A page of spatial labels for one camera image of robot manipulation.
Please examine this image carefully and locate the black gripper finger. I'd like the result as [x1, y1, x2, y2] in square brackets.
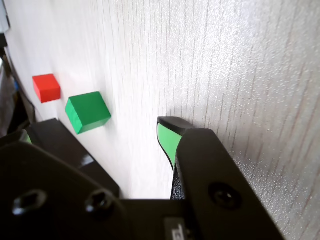
[156, 116, 287, 240]
[0, 129, 133, 240]

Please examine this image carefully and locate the green cube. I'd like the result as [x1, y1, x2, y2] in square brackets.
[64, 91, 112, 135]

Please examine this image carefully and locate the red cube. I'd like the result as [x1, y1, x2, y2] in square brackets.
[31, 73, 62, 104]

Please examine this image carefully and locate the black cardboard box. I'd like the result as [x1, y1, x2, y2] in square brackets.
[24, 123, 83, 173]

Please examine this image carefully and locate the black box lid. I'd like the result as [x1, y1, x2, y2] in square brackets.
[29, 118, 121, 200]

